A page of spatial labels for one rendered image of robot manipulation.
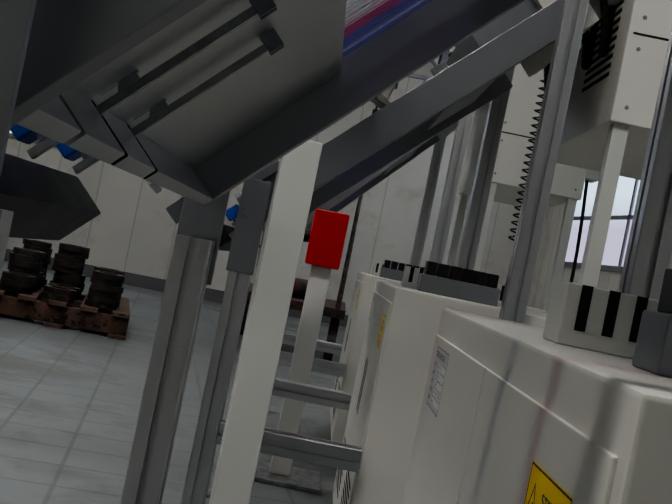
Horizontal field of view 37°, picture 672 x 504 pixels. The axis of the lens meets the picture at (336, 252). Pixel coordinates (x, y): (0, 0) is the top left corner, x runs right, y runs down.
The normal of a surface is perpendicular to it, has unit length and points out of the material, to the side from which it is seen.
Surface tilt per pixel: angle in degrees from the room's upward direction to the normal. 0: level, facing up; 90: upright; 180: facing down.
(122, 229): 90
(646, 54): 90
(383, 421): 90
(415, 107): 90
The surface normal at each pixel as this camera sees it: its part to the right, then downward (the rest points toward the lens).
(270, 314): 0.14, 0.02
